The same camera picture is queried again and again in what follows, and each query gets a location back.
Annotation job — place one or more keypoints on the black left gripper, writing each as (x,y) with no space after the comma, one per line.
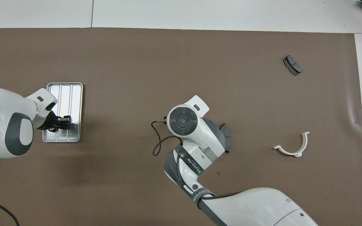
(49,121)

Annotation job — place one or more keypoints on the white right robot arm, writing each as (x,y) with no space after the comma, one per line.
(200,138)

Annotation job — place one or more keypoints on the silver metal tray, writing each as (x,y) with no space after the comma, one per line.
(75,103)

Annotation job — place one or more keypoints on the brown table mat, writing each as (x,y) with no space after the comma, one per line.
(137,62)

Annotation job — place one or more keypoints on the long grey brake pad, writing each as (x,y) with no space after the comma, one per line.
(228,141)

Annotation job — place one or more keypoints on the short grey brake pad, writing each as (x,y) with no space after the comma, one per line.
(292,65)

